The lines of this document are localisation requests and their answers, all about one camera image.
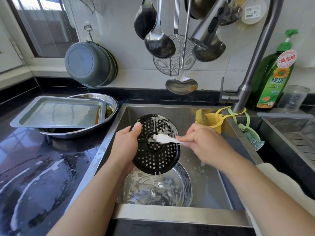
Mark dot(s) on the steel soup ladle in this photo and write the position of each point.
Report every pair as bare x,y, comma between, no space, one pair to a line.
160,45

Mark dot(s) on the white cleaning brush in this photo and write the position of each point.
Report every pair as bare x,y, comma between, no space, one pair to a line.
162,138

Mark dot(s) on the white dish rag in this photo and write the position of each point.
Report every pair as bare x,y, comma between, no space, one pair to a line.
285,184

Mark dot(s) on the green hanging sponge holder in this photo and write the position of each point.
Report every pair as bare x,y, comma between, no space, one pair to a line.
252,136

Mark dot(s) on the person's right hand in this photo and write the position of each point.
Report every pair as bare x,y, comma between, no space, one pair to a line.
206,145

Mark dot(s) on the white dish brush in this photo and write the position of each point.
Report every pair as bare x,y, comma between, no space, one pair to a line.
253,12

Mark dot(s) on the grey hanging basin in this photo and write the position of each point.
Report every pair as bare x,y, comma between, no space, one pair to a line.
88,64

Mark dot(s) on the black round steamer rack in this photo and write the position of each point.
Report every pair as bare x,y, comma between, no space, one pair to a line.
160,154

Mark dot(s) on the rectangular steel tray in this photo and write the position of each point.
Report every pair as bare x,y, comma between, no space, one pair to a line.
59,113

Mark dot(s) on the person's right forearm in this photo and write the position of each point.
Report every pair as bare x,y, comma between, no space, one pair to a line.
273,201

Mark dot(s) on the clear plastic cup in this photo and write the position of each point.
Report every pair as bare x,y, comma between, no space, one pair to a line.
294,98

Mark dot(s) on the green dish soap bottle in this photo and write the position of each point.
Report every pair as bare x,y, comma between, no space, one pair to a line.
275,78

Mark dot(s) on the yellow hanging sink cup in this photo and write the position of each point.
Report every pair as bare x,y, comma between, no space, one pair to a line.
209,120

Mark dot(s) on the steel wall hook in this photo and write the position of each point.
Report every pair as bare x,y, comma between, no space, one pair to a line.
88,32

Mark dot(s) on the hanging steel ladles and skimmer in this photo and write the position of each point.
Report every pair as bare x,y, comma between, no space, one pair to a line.
144,22

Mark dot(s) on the white hanging cloth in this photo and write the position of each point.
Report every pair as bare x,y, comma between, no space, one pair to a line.
86,2

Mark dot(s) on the round steel pan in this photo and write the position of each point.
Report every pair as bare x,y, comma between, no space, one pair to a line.
157,189

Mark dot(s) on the steel gooseneck faucet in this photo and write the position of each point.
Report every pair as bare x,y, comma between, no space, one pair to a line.
261,51

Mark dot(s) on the dark green hanging basin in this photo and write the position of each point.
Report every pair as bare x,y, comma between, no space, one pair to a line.
114,66

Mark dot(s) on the round steel basin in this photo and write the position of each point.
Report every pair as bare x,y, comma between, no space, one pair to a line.
112,105

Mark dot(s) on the person's left forearm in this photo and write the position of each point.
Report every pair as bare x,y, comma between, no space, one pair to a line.
91,206

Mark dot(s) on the person's left hand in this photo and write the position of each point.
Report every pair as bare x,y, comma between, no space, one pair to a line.
125,147

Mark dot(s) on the stainless steel sink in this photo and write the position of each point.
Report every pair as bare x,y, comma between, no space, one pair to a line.
231,179

